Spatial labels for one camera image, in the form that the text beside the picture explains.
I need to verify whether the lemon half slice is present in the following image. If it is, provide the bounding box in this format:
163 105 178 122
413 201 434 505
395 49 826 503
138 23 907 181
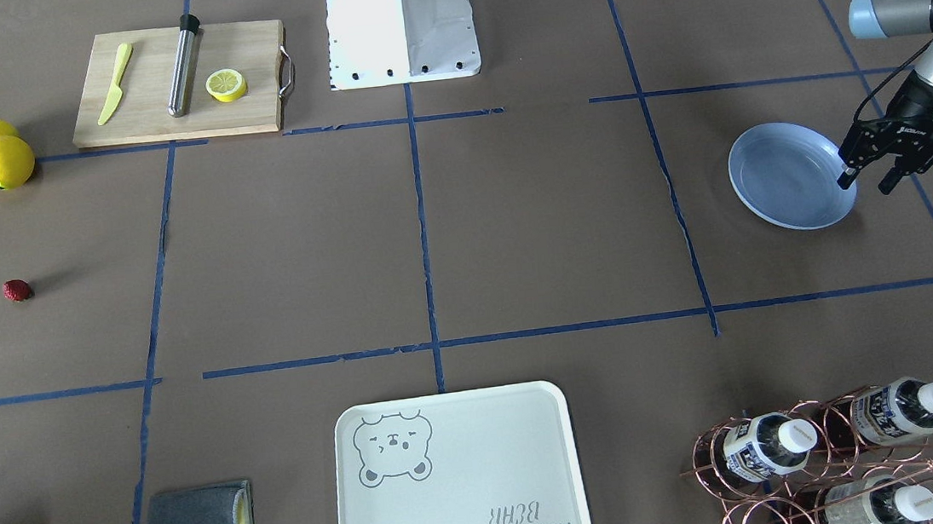
205 69 248 103

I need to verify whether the yellow plastic knife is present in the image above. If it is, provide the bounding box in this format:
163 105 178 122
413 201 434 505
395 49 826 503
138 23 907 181
97 42 134 126

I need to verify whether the steel knife sharpener rod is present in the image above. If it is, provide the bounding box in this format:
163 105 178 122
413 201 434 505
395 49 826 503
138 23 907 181
167 12 200 118

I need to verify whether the copper wire bottle rack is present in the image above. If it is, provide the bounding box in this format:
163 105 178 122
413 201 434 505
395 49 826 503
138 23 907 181
680 389 933 524

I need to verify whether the cream bear tray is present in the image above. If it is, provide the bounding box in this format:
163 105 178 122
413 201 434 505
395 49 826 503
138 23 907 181
334 380 591 524

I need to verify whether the blue plastic plate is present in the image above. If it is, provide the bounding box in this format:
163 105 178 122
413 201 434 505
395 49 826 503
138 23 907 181
727 122 858 232

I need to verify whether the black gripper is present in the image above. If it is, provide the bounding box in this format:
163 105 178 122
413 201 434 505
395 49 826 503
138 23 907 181
837 73 933 195

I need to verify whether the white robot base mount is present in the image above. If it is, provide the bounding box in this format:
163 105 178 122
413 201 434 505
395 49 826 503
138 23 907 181
325 0 483 91

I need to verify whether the tea bottle white cap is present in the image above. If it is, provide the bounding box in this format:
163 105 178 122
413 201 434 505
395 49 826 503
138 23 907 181
792 474 933 524
817 377 933 453
695 412 819 491

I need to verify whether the wooden cutting board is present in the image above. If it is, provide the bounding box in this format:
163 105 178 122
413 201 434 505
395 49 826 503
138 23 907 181
62 16 295 153

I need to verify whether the red strawberry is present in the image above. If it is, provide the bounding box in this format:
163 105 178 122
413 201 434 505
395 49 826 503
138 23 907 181
3 279 35 302

